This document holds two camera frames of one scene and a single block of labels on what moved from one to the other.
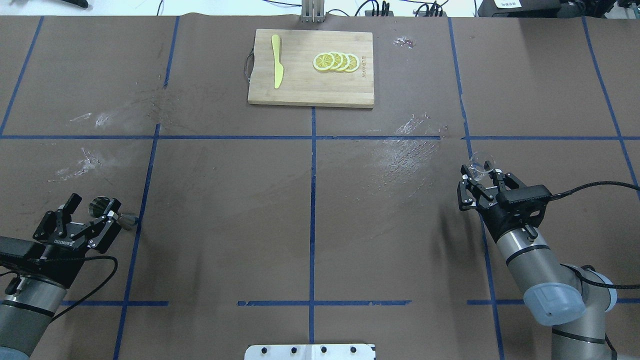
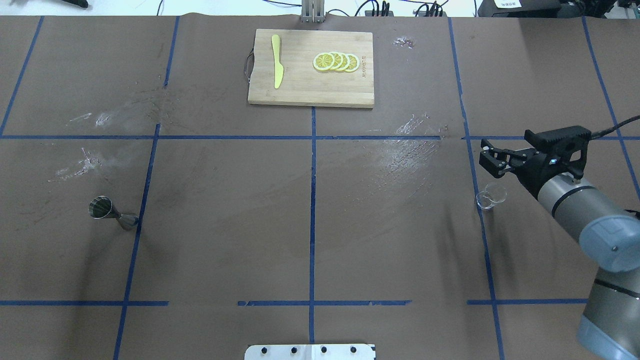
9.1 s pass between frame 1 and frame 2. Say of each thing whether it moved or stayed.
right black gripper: moved
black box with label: stayed
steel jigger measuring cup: stayed
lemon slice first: stayed
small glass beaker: moved
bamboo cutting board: stayed
